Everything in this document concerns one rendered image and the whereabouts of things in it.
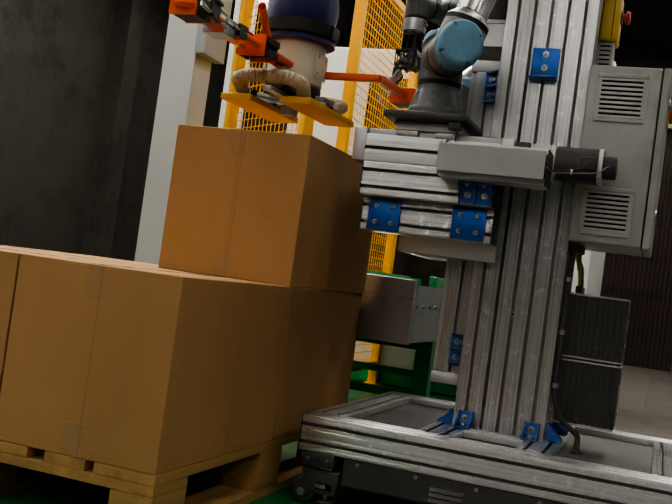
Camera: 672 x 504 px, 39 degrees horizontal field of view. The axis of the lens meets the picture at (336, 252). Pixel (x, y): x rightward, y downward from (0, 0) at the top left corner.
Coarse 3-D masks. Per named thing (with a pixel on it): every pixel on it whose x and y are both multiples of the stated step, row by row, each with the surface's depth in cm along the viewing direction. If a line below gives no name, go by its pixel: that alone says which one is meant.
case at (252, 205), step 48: (192, 144) 258; (240, 144) 253; (288, 144) 248; (192, 192) 257; (240, 192) 252; (288, 192) 247; (336, 192) 267; (192, 240) 256; (240, 240) 250; (288, 240) 246; (336, 240) 272; (336, 288) 276
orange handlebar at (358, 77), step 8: (176, 0) 222; (184, 0) 221; (192, 0) 222; (208, 24) 237; (248, 32) 247; (232, 40) 248; (240, 40) 246; (248, 40) 248; (256, 40) 251; (280, 56) 266; (272, 64) 273; (288, 64) 272; (328, 72) 282; (336, 72) 281; (344, 80) 281; (352, 80) 280; (360, 80) 278; (368, 80) 277; (376, 80) 276; (384, 80) 277; (392, 88) 284; (400, 88) 291; (400, 96) 294
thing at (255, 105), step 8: (224, 96) 271; (232, 96) 270; (240, 96) 269; (248, 96) 268; (256, 96) 279; (240, 104) 277; (248, 104) 275; (256, 104) 274; (264, 104) 277; (272, 104) 291; (256, 112) 288; (264, 112) 286; (272, 112) 284; (280, 112) 287; (272, 120) 300; (280, 120) 297; (288, 120) 295; (296, 120) 298
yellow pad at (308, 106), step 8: (280, 96) 265; (288, 96) 264; (296, 96) 266; (312, 96) 271; (288, 104) 266; (296, 104) 264; (304, 104) 263; (312, 104) 262; (320, 104) 267; (304, 112) 276; (312, 112) 274; (320, 112) 272; (328, 112) 273; (336, 112) 279; (320, 120) 287; (328, 120) 285; (336, 120) 283; (344, 120) 285
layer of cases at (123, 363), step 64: (0, 256) 203; (64, 256) 234; (0, 320) 202; (64, 320) 197; (128, 320) 192; (192, 320) 194; (256, 320) 225; (320, 320) 267; (0, 384) 201; (64, 384) 196; (128, 384) 191; (192, 384) 198; (256, 384) 230; (320, 384) 274; (64, 448) 195; (128, 448) 190; (192, 448) 201
